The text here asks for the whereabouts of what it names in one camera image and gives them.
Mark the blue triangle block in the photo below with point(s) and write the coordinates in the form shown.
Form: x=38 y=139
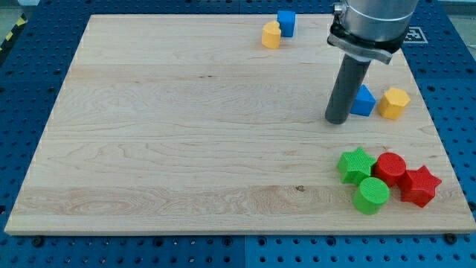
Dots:
x=364 y=102

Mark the yellow hexagon block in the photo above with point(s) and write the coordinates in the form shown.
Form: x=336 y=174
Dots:
x=393 y=103

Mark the light wooden board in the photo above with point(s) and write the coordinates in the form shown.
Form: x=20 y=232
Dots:
x=183 y=125

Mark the yellow heart block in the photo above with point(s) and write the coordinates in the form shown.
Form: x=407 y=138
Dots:
x=271 y=34

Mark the green star block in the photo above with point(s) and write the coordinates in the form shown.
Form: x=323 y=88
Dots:
x=355 y=166

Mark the blue cube block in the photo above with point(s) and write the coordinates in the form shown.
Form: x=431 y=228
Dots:
x=286 y=19

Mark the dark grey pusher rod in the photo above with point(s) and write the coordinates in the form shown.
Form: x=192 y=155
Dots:
x=348 y=81

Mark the green cylinder block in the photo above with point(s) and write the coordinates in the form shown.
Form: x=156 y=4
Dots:
x=371 y=195

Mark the red cylinder block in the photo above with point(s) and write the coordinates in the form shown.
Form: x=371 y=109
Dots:
x=390 y=168

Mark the red star block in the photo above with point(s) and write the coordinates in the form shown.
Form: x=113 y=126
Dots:
x=418 y=186

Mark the fiducial marker tag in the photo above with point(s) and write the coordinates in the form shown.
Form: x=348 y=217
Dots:
x=415 y=35

